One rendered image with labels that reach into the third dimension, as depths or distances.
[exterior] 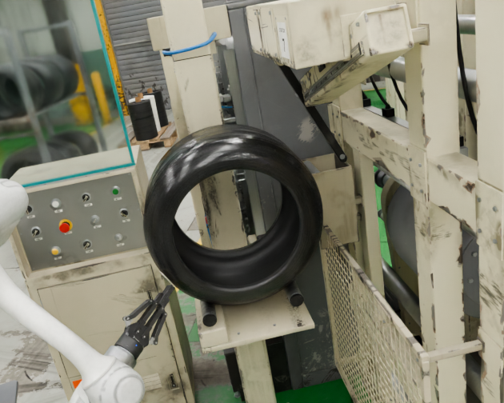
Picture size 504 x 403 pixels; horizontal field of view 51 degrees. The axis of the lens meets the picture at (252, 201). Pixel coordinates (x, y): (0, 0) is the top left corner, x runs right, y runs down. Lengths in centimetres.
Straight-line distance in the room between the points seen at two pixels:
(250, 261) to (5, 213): 84
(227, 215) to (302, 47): 88
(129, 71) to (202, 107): 959
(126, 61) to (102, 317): 929
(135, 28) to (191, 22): 942
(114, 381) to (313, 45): 88
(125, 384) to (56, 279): 110
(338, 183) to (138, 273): 93
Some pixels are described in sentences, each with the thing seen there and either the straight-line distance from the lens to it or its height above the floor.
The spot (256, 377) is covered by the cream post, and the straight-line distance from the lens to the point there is 231.
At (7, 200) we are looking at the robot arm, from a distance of 158.
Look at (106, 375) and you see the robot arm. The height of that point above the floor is 104.
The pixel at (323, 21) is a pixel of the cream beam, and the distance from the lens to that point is 123.
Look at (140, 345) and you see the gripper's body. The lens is 156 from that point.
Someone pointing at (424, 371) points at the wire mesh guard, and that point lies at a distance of 131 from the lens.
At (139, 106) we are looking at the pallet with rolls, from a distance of 793.
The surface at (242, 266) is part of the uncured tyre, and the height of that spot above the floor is 92.
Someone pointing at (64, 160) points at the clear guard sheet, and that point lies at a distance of 218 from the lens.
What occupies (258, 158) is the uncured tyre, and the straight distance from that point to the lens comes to 152.
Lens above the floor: 180
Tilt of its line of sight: 21 degrees down
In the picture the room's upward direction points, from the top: 10 degrees counter-clockwise
